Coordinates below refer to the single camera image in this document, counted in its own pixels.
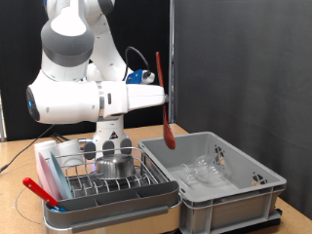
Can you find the grey metal frame bar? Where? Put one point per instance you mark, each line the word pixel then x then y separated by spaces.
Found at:
pixel 2 123

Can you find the black backdrop curtain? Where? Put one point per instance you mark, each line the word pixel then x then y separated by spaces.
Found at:
pixel 19 48

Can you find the clear wine glass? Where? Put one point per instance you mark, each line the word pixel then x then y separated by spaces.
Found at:
pixel 208 169

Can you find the grey plastic crate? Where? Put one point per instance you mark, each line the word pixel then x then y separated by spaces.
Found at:
pixel 227 208

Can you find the vertical metal pole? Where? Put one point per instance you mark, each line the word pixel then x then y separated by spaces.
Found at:
pixel 171 32

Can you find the white box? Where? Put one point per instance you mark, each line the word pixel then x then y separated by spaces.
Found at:
pixel 65 149

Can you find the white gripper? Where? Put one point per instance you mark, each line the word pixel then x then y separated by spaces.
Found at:
pixel 146 96

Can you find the steel bowl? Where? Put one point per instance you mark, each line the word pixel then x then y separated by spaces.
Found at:
pixel 113 165

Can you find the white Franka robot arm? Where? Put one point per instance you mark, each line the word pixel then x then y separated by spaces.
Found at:
pixel 65 97

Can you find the light blue plate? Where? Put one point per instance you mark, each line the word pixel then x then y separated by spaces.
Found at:
pixel 60 175

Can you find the grey backdrop curtain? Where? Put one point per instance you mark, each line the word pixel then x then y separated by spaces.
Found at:
pixel 260 81

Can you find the pink plate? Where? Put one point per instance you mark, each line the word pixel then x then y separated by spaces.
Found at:
pixel 45 177

